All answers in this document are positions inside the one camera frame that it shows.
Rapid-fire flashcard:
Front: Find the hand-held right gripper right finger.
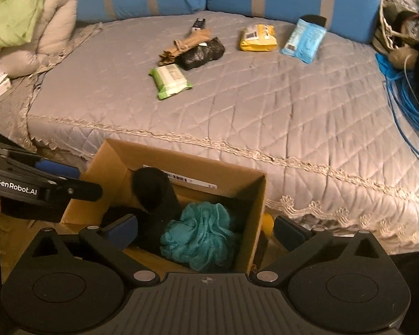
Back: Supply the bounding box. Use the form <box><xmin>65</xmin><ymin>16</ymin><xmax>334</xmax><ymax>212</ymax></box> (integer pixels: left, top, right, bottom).
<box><xmin>250</xmin><ymin>215</ymin><xmax>392</xmax><ymax>285</ymax></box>

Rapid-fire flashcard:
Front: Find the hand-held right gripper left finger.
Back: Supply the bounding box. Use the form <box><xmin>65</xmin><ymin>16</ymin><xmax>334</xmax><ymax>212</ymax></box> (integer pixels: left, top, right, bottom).
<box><xmin>28</xmin><ymin>214</ymin><xmax>160</xmax><ymax>286</ymax></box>

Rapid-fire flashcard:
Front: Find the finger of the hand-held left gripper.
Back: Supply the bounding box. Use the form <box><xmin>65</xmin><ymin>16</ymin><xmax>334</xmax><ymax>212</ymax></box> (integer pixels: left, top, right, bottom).
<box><xmin>0</xmin><ymin>139</ymin><xmax>81</xmax><ymax>182</ymax></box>
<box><xmin>45</xmin><ymin>178</ymin><xmax>103</xmax><ymax>203</ymax></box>

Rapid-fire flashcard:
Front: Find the cardboard box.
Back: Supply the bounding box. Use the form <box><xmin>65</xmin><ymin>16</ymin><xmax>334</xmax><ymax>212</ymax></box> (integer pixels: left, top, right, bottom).
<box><xmin>60</xmin><ymin>138</ymin><xmax>267</xmax><ymax>273</ymax></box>

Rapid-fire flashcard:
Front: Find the green wet wipes pack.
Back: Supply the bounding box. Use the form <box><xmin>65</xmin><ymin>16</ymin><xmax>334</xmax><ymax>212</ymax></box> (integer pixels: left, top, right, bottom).
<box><xmin>149</xmin><ymin>64</ymin><xmax>194</xmax><ymax>101</ymax></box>

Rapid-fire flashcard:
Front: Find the tan cloth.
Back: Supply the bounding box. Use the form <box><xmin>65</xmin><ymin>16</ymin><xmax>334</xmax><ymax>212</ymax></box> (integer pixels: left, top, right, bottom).
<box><xmin>158</xmin><ymin>28</ymin><xmax>213</xmax><ymax>66</ymax></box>

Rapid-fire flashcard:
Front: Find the black plastic bag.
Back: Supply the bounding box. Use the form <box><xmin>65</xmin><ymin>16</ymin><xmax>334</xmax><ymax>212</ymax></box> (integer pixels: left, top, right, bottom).
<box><xmin>175</xmin><ymin>37</ymin><xmax>226</xmax><ymax>71</ymax></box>

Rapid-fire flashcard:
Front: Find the blue wet wipes pack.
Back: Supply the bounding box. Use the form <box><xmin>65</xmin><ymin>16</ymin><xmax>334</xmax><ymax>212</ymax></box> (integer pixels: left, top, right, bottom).
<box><xmin>280</xmin><ymin>18</ymin><xmax>327</xmax><ymax>64</ymax></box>

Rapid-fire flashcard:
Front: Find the yellow wet wipes pack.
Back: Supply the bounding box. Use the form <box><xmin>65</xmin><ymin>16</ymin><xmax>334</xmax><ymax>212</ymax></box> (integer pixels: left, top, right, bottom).
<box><xmin>239</xmin><ymin>24</ymin><xmax>278</xmax><ymax>52</ymax></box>

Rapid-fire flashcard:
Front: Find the yellow object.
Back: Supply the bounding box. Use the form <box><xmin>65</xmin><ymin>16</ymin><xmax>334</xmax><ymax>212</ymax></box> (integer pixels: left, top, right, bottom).
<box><xmin>263</xmin><ymin>214</ymin><xmax>275</xmax><ymax>238</ymax></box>

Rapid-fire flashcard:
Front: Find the black sock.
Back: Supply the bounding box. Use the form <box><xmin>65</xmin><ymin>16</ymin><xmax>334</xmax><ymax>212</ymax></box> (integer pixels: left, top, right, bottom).
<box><xmin>101</xmin><ymin>167</ymin><xmax>182</xmax><ymax>252</ymax></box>

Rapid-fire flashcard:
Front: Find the teal bath loofah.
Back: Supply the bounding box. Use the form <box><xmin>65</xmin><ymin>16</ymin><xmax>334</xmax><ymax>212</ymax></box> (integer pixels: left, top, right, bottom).
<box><xmin>159</xmin><ymin>202</ymin><xmax>243</xmax><ymax>272</ymax></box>

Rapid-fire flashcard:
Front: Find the grey quilted bedspread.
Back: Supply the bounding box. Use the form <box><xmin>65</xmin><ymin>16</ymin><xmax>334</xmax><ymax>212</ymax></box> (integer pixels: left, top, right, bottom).
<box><xmin>0</xmin><ymin>10</ymin><xmax>419</xmax><ymax>255</ymax></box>

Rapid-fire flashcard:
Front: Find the beige comforter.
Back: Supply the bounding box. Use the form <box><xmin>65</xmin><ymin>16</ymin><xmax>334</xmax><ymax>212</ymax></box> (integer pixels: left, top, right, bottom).
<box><xmin>0</xmin><ymin>0</ymin><xmax>84</xmax><ymax>77</ymax></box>

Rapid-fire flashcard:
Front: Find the green pillow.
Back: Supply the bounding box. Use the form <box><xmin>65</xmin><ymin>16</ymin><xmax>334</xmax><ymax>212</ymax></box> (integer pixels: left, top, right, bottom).
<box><xmin>0</xmin><ymin>0</ymin><xmax>47</xmax><ymax>56</ymax></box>

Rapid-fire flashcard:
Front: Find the clutter pile of bags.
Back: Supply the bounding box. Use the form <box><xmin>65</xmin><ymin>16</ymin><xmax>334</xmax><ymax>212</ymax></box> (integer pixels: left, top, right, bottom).
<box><xmin>372</xmin><ymin>0</ymin><xmax>419</xmax><ymax>119</ymax></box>

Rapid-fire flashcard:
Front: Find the blue cable coil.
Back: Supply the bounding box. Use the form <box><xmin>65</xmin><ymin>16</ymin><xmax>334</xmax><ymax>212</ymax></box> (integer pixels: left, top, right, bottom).
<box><xmin>375</xmin><ymin>52</ymin><xmax>419</xmax><ymax>164</ymax></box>

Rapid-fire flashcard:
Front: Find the white rope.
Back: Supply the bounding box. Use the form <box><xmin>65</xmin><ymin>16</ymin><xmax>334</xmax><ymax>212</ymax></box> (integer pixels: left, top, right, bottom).
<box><xmin>378</xmin><ymin>0</ymin><xmax>406</xmax><ymax>49</ymax></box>

